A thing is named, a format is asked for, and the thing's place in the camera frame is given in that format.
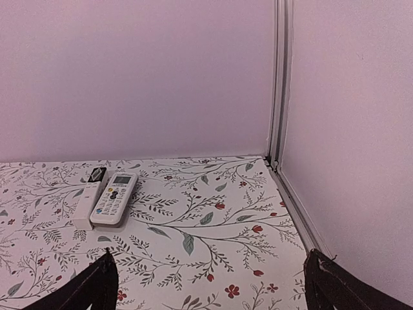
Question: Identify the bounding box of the white air conditioner remote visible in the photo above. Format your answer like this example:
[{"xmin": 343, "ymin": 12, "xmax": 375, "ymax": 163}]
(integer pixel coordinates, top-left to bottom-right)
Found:
[{"xmin": 90, "ymin": 172, "xmax": 138, "ymax": 226}]

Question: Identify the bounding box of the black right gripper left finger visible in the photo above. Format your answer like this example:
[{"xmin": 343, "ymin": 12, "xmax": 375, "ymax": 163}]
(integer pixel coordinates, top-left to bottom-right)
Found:
[{"xmin": 25, "ymin": 248, "xmax": 117, "ymax": 310}]

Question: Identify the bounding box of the long white remote control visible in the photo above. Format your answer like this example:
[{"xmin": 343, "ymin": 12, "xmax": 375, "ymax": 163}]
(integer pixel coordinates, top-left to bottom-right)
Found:
[{"xmin": 72, "ymin": 167, "xmax": 108, "ymax": 231}]

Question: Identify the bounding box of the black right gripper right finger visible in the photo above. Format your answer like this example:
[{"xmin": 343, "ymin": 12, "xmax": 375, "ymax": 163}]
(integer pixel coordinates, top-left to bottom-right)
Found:
[{"xmin": 304, "ymin": 249, "xmax": 412, "ymax": 310}]

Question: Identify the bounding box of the right aluminium frame post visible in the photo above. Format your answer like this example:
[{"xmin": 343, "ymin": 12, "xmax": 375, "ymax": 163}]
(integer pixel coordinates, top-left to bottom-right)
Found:
[{"xmin": 267, "ymin": 1, "xmax": 332, "ymax": 257}]

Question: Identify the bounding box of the floral patterned table mat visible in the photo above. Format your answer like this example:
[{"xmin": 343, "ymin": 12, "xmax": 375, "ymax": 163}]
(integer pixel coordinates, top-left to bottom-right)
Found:
[{"xmin": 1, "ymin": 156, "xmax": 307, "ymax": 309}]

